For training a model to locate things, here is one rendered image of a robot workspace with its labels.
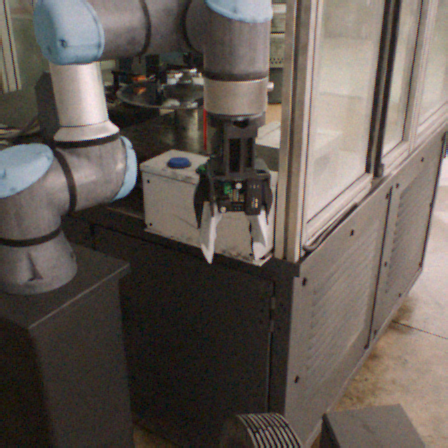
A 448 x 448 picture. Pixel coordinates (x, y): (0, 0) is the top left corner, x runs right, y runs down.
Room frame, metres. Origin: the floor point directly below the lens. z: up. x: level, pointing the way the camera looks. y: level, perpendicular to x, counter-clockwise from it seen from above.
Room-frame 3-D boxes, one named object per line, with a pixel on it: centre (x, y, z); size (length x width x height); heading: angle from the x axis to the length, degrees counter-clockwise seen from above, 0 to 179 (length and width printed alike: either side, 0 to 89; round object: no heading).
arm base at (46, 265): (0.90, 0.34, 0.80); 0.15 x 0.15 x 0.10
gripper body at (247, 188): (0.66, -0.02, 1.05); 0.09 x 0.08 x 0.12; 6
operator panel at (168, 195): (1.05, 0.02, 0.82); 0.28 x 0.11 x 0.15; 57
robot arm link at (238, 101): (0.67, -0.02, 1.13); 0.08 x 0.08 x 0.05
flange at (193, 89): (1.48, 0.09, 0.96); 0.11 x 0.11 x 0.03
